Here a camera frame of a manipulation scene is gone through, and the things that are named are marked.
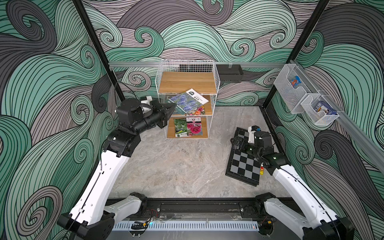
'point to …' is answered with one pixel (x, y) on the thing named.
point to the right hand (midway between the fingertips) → (239, 142)
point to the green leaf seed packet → (180, 127)
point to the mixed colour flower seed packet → (200, 110)
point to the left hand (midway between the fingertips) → (177, 102)
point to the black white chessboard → (243, 166)
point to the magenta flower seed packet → (194, 126)
